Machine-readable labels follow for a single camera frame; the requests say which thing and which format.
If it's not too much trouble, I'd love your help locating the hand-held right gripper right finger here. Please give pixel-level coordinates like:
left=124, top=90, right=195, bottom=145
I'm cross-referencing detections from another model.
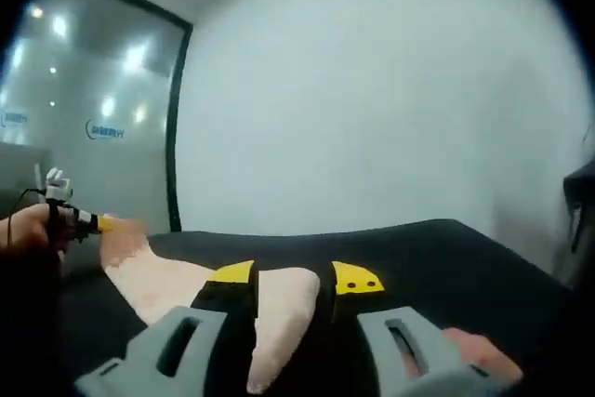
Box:
left=317, top=260, right=494, bottom=397

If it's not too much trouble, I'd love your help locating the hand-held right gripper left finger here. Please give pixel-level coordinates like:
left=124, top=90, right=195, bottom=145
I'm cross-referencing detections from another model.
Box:
left=73, top=259, right=260, bottom=397

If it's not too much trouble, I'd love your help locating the pink towel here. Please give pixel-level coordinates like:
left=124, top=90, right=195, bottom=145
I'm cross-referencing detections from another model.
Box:
left=100, top=223, right=323, bottom=394

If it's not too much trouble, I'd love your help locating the person's left hand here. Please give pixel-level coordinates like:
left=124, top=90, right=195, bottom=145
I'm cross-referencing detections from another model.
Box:
left=0, top=204, right=53, bottom=252

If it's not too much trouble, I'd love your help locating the person's right hand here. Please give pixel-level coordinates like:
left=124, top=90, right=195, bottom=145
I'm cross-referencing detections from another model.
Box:
left=440, top=325, right=525, bottom=385

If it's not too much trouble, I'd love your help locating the grey low cabinet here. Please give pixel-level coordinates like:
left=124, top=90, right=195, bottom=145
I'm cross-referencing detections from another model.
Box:
left=0, top=139, right=53, bottom=196

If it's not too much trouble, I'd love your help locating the dark object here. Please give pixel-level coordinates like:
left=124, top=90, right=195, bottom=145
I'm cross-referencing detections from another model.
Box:
left=561, top=163, right=595, bottom=255

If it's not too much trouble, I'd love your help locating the glass partition with black frame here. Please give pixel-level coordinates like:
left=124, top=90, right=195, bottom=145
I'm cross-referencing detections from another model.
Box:
left=0, top=0, right=194, bottom=233

